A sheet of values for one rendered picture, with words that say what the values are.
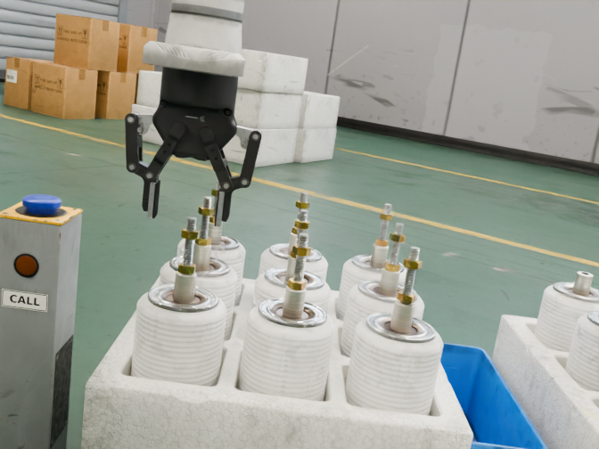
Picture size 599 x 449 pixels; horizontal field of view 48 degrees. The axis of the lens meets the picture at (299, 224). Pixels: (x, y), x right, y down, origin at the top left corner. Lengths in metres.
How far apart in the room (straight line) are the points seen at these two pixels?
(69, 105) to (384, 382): 3.71
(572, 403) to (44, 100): 3.88
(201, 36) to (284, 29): 6.03
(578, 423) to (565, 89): 4.95
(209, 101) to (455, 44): 5.34
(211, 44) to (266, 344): 0.30
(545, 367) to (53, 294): 0.61
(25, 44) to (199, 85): 5.92
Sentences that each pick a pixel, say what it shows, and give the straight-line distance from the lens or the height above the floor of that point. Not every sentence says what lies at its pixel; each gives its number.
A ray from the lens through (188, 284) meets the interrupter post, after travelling 0.72.
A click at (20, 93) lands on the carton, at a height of 0.09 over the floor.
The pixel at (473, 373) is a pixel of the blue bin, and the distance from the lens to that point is 1.12.
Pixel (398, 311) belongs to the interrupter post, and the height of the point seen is 0.27.
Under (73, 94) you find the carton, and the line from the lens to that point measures 4.29.
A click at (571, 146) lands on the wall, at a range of 5.69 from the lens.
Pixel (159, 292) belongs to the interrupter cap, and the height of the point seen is 0.25.
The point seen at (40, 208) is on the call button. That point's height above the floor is 0.32.
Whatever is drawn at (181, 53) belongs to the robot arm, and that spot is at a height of 0.51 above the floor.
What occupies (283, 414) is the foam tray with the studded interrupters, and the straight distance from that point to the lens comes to 0.70.
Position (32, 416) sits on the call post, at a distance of 0.85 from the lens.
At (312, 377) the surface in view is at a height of 0.20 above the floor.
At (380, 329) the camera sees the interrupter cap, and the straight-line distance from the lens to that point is 0.73.
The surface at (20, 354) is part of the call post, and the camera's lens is 0.82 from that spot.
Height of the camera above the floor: 0.51
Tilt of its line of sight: 13 degrees down
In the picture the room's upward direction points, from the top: 8 degrees clockwise
